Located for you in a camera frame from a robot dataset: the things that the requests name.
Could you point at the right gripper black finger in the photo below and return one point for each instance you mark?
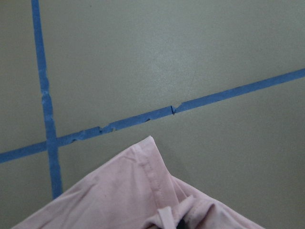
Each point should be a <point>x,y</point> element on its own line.
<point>182,224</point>

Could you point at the pink Snoopy t-shirt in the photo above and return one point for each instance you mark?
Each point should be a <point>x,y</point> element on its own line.
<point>134,190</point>

